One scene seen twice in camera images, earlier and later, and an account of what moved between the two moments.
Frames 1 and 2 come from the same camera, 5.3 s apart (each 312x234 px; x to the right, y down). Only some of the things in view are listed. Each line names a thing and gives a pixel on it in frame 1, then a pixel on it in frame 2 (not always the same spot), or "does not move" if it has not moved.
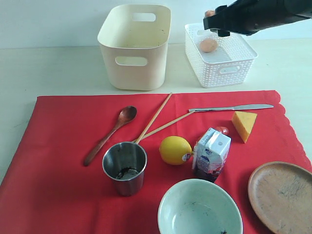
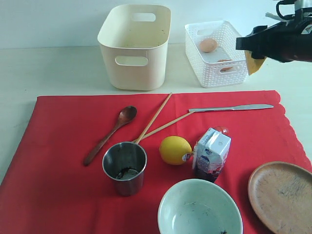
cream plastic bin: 133,40 does not move
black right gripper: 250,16 to 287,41
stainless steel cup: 125,163 does not move
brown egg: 208,45 does not move
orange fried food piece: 209,12 to 224,69
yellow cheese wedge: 243,122 to 253,65
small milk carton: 210,154 does not move
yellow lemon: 175,150 does not move
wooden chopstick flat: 166,125 does not move
